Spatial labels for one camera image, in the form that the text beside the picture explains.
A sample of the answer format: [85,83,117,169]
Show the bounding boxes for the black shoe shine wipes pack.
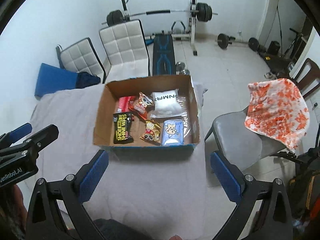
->
[113,112,133,144]

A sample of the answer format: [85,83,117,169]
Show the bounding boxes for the red floral snack packet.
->
[116,96,136,113]

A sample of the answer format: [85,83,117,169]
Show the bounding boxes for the large panda snack bag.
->
[128,92,153,121]

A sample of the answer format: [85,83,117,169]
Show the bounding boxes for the small panda snack bag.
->
[140,120,161,144]

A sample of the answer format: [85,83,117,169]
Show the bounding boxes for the blue cartoon tissue pack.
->
[162,119,184,146]

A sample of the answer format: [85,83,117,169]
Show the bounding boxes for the white packaged sock bag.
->
[150,89,186,119]

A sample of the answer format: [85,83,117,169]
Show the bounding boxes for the blue foam cushion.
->
[34,63,78,98]

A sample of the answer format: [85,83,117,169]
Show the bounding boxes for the grey padded chair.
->
[204,106,291,188]

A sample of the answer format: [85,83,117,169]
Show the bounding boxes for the dark blue cloth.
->
[75,72,101,89]

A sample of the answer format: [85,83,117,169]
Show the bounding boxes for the white quilted chair left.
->
[56,37,106,83]

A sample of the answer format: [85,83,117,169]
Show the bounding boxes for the white quilted chair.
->
[56,37,106,83]
[99,20,150,83]

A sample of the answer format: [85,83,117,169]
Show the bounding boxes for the orange white patterned cloth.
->
[244,78,310,153]

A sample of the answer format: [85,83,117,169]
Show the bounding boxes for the grey table cloth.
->
[30,85,206,239]

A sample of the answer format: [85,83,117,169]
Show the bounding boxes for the white quilted chair right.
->
[99,20,150,83]

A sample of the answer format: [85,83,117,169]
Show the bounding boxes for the milk carton cardboard box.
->
[93,75,200,155]

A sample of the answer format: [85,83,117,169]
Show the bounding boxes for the brown wooden chair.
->
[293,58,319,99]

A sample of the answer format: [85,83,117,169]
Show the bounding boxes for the black blue weight bench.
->
[152,34,176,76]

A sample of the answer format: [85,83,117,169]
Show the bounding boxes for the chrome dumbbells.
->
[176,62,190,75]

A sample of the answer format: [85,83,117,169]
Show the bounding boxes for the floor barbell with plates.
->
[216,33,260,51]

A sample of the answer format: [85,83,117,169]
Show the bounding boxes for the barbell with black plates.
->
[102,3,218,26]

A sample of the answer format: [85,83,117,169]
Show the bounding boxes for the white barbell rack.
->
[121,0,198,56]

